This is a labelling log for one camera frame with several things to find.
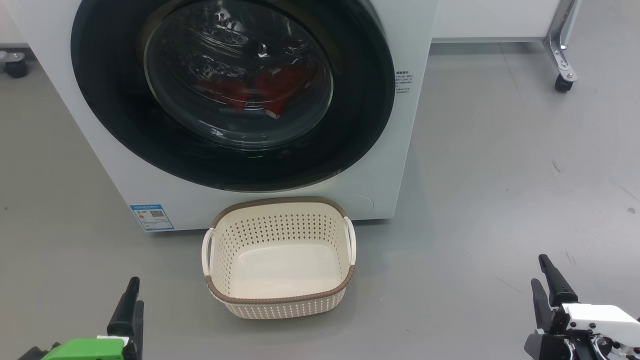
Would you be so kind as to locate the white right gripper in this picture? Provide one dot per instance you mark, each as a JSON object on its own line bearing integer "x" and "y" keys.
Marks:
{"x": 600, "y": 320}

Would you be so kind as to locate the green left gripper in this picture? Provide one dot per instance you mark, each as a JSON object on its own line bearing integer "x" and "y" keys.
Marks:
{"x": 85, "y": 350}

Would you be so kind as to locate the washing machine glass door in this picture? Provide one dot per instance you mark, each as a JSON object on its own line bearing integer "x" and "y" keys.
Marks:
{"x": 115, "y": 100}

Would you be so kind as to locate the red basketball jersey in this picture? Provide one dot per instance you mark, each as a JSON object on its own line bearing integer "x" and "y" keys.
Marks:
{"x": 280, "y": 85}

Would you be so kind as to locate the cream perforated laundry basket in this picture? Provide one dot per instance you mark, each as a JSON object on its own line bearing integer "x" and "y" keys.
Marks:
{"x": 280, "y": 270}

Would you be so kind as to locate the white front-load washing machine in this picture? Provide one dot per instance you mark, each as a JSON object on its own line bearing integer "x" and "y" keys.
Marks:
{"x": 75, "y": 150}

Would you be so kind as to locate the blue energy label sticker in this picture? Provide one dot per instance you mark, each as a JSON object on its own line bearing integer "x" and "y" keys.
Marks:
{"x": 151, "y": 217}

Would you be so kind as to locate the small black caster on leg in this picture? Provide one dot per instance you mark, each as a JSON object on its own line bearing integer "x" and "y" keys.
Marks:
{"x": 563, "y": 84}

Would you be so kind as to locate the small printed text sticker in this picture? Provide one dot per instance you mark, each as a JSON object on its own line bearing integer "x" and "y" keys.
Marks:
{"x": 403, "y": 82}

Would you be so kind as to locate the black caster wheel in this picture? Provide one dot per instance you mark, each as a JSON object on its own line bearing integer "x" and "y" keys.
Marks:
{"x": 16, "y": 67}

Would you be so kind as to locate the white cabinet panel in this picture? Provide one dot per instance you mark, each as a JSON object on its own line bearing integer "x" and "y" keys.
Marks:
{"x": 495, "y": 17}

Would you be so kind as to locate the silver metal frame leg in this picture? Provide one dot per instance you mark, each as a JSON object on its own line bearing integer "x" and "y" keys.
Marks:
{"x": 562, "y": 35}

